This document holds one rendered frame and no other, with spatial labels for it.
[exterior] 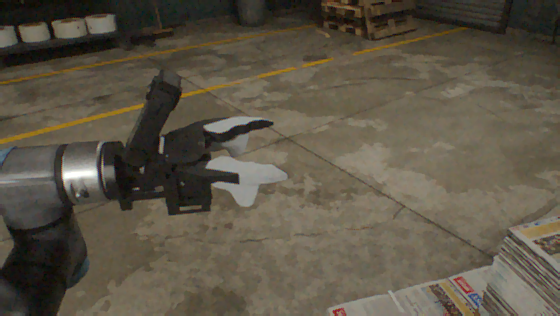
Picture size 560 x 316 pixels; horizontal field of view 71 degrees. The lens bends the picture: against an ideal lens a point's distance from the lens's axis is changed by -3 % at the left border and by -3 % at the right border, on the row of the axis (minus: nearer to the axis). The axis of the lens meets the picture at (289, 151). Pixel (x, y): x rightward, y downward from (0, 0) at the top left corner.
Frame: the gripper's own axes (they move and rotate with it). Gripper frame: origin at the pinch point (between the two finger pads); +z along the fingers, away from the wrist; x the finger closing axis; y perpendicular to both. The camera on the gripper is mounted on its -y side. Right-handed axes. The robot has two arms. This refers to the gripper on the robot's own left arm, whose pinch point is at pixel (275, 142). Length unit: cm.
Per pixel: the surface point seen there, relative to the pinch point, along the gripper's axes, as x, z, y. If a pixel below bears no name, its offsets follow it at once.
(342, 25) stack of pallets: -572, 202, 191
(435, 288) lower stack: -17, 48, 67
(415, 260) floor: -75, 85, 135
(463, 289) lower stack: -15, 56, 66
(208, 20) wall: -670, -10, 208
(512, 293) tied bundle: 11.2, 36.4, 25.1
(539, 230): 6.9, 40.4, 15.9
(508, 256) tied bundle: 7.4, 36.5, 20.7
